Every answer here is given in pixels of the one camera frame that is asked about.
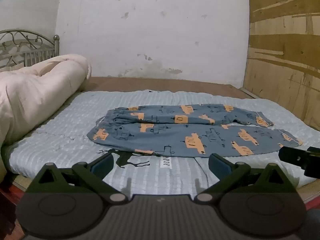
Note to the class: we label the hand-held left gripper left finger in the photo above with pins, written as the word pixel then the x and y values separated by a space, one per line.
pixel 103 165

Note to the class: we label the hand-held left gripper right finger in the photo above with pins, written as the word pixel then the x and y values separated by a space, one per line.
pixel 220 166

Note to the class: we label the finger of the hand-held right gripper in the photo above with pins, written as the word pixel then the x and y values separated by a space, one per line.
pixel 292 156

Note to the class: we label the blue pants with orange cars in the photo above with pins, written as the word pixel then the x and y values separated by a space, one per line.
pixel 175 135

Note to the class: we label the light blue quilted bed sheet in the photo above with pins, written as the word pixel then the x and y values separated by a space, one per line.
pixel 75 120

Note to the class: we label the brown wooden bed base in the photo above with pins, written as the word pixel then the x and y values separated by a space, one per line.
pixel 175 83

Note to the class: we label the pale pink rolled quilt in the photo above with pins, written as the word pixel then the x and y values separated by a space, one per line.
pixel 32 92

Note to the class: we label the metal bed headboard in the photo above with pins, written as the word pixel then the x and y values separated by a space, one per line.
pixel 56 45

